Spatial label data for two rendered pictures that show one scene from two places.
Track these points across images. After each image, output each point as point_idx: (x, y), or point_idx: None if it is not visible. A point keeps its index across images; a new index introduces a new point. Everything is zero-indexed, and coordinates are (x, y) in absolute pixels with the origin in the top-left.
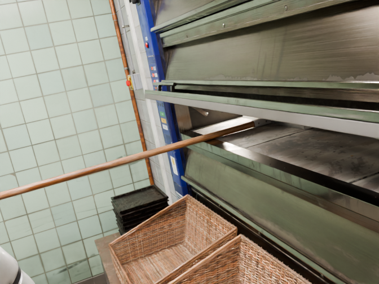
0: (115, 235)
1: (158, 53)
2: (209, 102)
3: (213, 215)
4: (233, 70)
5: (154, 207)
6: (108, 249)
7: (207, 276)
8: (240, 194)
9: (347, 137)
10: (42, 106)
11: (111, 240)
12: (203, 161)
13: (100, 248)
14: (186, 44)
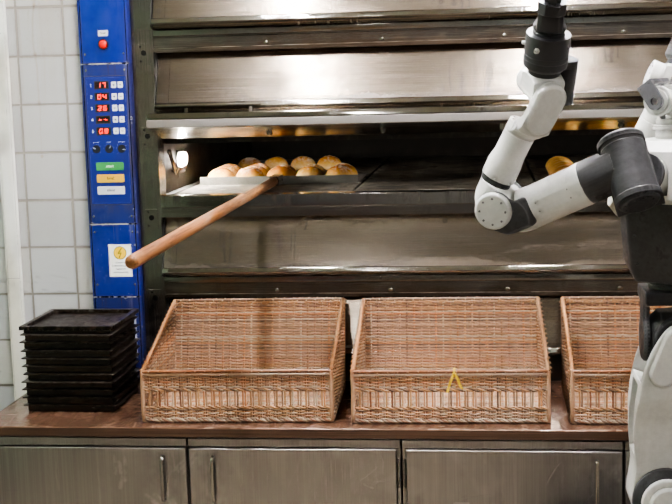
0: (10, 414)
1: (131, 61)
2: (416, 114)
3: (279, 301)
4: (397, 87)
5: (127, 327)
6: (54, 421)
7: (341, 358)
8: (358, 248)
9: (431, 181)
10: None
11: (21, 417)
12: (234, 231)
13: (29, 425)
14: (236, 53)
